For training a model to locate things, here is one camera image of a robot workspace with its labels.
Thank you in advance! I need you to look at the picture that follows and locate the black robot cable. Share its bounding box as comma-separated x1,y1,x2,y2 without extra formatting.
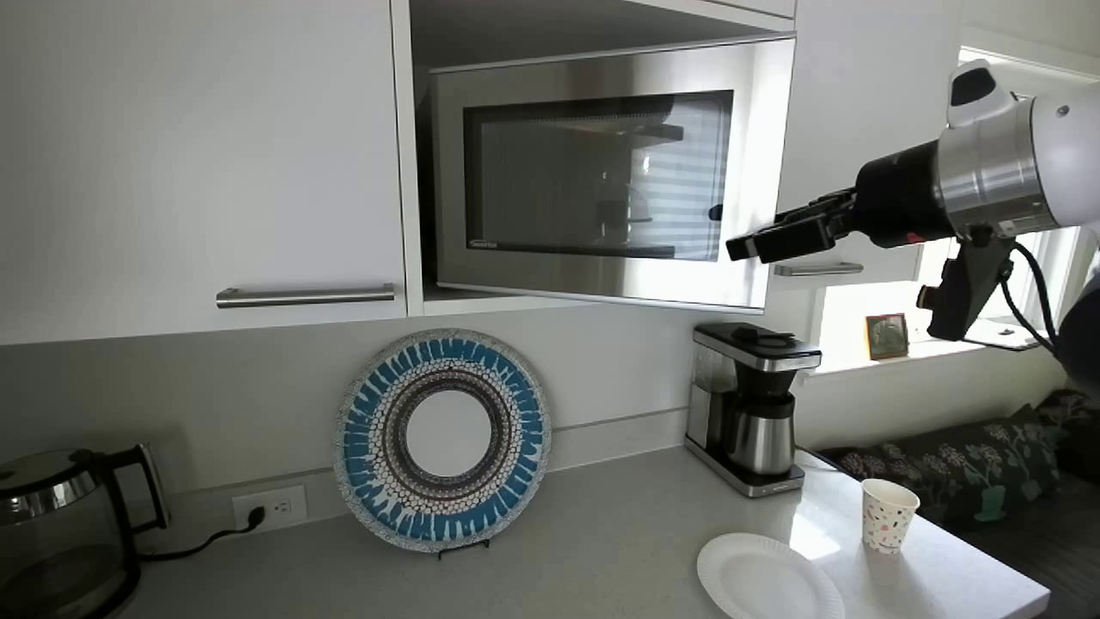
992,236,1069,358

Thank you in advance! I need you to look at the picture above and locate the small picture frame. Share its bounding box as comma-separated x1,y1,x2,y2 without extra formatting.
861,310,912,363

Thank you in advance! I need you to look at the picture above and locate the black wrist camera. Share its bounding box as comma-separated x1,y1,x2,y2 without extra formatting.
914,233,1017,345

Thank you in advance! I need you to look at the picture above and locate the dark patterned cushion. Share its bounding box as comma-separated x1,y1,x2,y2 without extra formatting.
817,388,1100,528

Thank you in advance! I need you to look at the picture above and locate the glass electric kettle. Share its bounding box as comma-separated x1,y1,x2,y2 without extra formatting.
0,444,173,619

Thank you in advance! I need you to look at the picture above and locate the microwave door with glass window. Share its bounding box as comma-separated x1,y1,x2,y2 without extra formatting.
426,39,797,314

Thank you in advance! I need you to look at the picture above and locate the black and steel coffee maker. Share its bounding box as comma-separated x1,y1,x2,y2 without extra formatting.
683,318,826,503

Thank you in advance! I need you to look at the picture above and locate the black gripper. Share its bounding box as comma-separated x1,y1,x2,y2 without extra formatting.
722,135,959,266

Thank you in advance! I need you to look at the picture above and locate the white upper cabinet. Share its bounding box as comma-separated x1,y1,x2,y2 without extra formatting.
787,0,977,284
0,0,412,348

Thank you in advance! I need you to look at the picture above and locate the blue patterned decorative plate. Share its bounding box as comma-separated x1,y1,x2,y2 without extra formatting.
332,325,554,557

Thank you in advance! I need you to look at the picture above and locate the plain white plate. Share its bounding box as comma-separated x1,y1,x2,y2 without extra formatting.
695,528,851,619

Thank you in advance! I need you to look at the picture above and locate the black power cord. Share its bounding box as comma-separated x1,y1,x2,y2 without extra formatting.
136,503,269,564

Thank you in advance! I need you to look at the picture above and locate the white wall outlet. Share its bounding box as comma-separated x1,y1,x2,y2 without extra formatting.
230,485,309,533

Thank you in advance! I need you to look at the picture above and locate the steel cabinet handle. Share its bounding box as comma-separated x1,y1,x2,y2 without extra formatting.
772,258,866,278
213,283,401,310

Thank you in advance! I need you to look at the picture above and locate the white framed window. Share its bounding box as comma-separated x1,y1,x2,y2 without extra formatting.
914,44,1100,348

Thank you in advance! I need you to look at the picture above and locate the white cup with coloured speckles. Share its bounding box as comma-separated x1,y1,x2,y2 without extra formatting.
859,475,926,557

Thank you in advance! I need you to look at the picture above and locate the black wire plate stand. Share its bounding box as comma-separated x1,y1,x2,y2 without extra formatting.
434,533,495,561

